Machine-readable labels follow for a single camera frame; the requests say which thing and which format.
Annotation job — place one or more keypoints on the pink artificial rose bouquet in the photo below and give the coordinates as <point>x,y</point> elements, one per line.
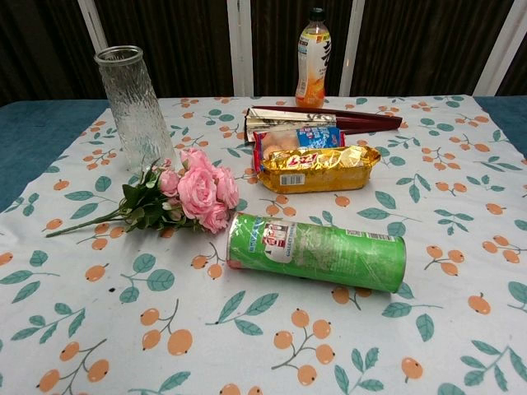
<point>197,189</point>

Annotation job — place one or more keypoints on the clear textured glass vase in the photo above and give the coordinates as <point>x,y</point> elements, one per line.
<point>136,111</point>

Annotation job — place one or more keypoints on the gold foil biscuit pack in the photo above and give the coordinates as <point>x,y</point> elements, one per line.
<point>317,168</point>

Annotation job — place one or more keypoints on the green chips can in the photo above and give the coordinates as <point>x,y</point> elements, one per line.
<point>317,255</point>

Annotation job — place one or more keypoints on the red blue cookie pack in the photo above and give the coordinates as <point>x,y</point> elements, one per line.
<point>317,138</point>

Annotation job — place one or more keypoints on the fruit print tablecloth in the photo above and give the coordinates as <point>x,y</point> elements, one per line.
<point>263,312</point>

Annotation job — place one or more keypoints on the orange juice bottle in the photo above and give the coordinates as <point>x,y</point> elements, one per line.
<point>313,61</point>

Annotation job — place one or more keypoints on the white window frame post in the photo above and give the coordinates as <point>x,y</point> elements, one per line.
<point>240,47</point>
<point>353,47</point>
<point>499,47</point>
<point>98,24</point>

